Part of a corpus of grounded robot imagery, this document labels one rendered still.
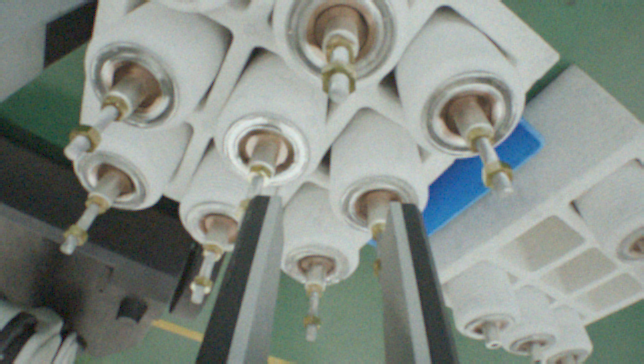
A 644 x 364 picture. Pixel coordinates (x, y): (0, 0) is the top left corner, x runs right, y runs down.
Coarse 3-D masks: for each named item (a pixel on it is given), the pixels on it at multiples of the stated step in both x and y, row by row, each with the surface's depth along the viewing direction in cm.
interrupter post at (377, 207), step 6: (378, 198) 33; (384, 198) 33; (372, 204) 33; (378, 204) 32; (384, 204) 32; (372, 210) 32; (378, 210) 32; (384, 210) 32; (372, 216) 32; (378, 216) 31; (384, 216) 31; (372, 222) 31; (378, 222) 31; (384, 222) 31
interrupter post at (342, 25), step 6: (336, 18) 22; (342, 18) 22; (348, 18) 23; (330, 24) 22; (336, 24) 21; (342, 24) 21; (348, 24) 21; (354, 24) 23; (330, 30) 21; (336, 30) 20; (342, 30) 20; (348, 30) 21; (354, 30) 22; (324, 36) 21; (330, 36) 21; (348, 36) 21; (354, 36) 21; (324, 42) 21; (324, 48) 21; (324, 54) 21
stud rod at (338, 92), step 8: (336, 48) 20; (344, 48) 20; (336, 56) 19; (344, 56) 19; (336, 80) 17; (344, 80) 17; (328, 88) 17; (336, 88) 16; (344, 88) 16; (328, 96) 17; (336, 96) 16; (344, 96) 16
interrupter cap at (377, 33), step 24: (312, 0) 22; (336, 0) 22; (360, 0) 22; (384, 0) 21; (288, 24) 23; (312, 24) 23; (360, 24) 23; (384, 24) 22; (288, 48) 24; (312, 48) 24; (360, 48) 24; (384, 48) 24; (312, 72) 25; (360, 72) 25
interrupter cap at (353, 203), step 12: (360, 180) 32; (372, 180) 31; (384, 180) 31; (396, 180) 31; (348, 192) 32; (360, 192) 32; (372, 192) 33; (384, 192) 33; (396, 192) 32; (408, 192) 32; (348, 204) 34; (360, 204) 34; (348, 216) 35; (360, 216) 35; (360, 228) 36
